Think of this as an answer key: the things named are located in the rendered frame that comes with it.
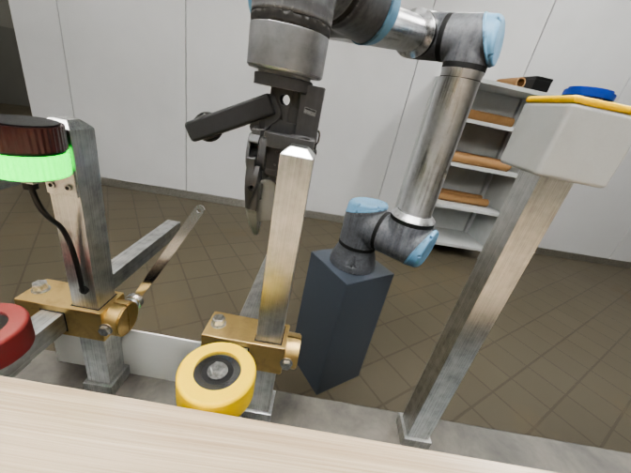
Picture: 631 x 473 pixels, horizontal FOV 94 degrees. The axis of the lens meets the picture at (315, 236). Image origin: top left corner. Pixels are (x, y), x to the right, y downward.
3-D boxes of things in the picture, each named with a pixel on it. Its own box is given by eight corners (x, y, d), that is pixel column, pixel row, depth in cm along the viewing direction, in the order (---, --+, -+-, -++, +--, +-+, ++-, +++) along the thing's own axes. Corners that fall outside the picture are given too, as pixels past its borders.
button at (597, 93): (546, 104, 30) (555, 86, 29) (584, 113, 30) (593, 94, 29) (576, 105, 26) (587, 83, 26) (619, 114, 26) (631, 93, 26)
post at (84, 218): (110, 398, 53) (62, 114, 33) (129, 402, 53) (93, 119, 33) (95, 417, 50) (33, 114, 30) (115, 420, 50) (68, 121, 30)
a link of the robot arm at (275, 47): (239, 12, 29) (261, 33, 38) (236, 68, 31) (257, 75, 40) (328, 31, 29) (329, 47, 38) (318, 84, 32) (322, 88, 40)
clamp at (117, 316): (53, 304, 45) (46, 277, 43) (140, 320, 46) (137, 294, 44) (17, 330, 40) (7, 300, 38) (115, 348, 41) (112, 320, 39)
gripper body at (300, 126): (306, 190, 37) (325, 83, 32) (238, 176, 37) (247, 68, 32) (310, 175, 44) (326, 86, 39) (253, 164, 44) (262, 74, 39)
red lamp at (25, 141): (25, 136, 31) (21, 114, 30) (84, 147, 31) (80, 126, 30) (-41, 144, 25) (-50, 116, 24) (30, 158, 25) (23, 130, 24)
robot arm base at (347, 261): (320, 253, 124) (325, 232, 119) (355, 249, 134) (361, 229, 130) (347, 278, 110) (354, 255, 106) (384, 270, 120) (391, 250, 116)
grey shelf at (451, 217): (387, 230, 332) (436, 76, 267) (461, 241, 342) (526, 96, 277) (398, 248, 292) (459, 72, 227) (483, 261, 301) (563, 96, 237)
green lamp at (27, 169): (31, 160, 32) (26, 139, 31) (87, 171, 32) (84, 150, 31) (-32, 173, 26) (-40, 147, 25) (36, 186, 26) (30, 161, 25)
